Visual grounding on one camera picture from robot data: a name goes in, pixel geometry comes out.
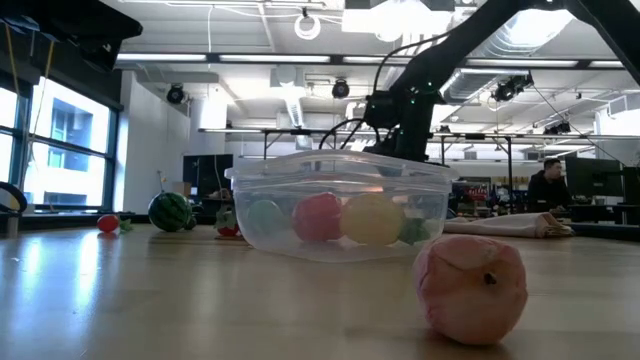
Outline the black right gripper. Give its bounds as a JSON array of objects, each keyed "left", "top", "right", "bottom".
[{"left": 363, "top": 89, "right": 436, "bottom": 178}]

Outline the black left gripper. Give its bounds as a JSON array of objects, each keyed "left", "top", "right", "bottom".
[{"left": 0, "top": 0, "right": 145, "bottom": 72}]

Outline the yellow toy fruit green stem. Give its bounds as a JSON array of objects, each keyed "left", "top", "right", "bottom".
[{"left": 339, "top": 192, "right": 432, "bottom": 247}]

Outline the large red toy tomato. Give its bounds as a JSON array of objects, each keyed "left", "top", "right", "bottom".
[{"left": 291, "top": 191, "right": 345, "bottom": 243}]

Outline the clear plastic tupperware container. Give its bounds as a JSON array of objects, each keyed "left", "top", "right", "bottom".
[{"left": 223, "top": 148, "right": 460, "bottom": 264}]

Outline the round green toy fruit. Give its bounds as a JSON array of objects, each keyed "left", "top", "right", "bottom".
[{"left": 245, "top": 198, "right": 287, "bottom": 236}]

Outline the pink toy peach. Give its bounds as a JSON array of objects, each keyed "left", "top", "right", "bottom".
[{"left": 411, "top": 234, "right": 529, "bottom": 347}]

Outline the small red toy tomato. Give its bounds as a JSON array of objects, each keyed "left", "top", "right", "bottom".
[{"left": 96, "top": 214, "right": 121, "bottom": 234}]

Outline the striped green toy watermelon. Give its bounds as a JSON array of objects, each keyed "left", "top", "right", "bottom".
[{"left": 147, "top": 191, "right": 194, "bottom": 233}]

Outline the long ceiling light bar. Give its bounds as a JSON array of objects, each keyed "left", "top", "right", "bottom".
[{"left": 115, "top": 52, "right": 640, "bottom": 70}]

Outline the pink folded cloth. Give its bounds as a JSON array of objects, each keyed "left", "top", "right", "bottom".
[{"left": 443, "top": 212, "right": 575, "bottom": 239}]

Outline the large glass window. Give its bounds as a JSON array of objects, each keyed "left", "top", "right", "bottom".
[{"left": 0, "top": 77, "right": 119, "bottom": 211}]

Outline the person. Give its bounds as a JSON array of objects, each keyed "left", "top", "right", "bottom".
[{"left": 527, "top": 157, "right": 574, "bottom": 214}]

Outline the black computer monitor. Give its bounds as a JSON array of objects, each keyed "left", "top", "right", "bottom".
[
  {"left": 182, "top": 153, "right": 234, "bottom": 197},
  {"left": 622, "top": 166, "right": 640, "bottom": 226},
  {"left": 565, "top": 157, "right": 624, "bottom": 199}
]

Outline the black metal frame rack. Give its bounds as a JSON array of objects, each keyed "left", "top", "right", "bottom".
[{"left": 262, "top": 128, "right": 514, "bottom": 177}]

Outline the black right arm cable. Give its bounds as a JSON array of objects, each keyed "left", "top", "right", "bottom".
[{"left": 319, "top": 30, "right": 454, "bottom": 151}]

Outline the silver ventilation duct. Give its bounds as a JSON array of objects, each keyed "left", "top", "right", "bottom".
[{"left": 442, "top": 0, "right": 596, "bottom": 105}]

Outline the black ceiling camera cluster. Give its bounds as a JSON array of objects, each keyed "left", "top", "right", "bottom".
[{"left": 491, "top": 72, "right": 535, "bottom": 104}]

